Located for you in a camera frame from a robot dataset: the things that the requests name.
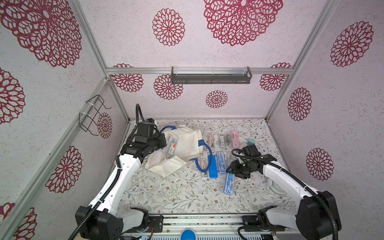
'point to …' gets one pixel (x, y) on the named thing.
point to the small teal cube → (251, 141)
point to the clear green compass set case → (228, 140)
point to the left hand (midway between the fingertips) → (165, 139)
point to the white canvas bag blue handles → (182, 145)
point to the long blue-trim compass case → (229, 184)
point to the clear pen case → (222, 137)
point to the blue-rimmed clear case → (213, 167)
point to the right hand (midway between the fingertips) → (229, 170)
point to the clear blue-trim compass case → (221, 162)
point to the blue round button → (188, 234)
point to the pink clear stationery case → (235, 137)
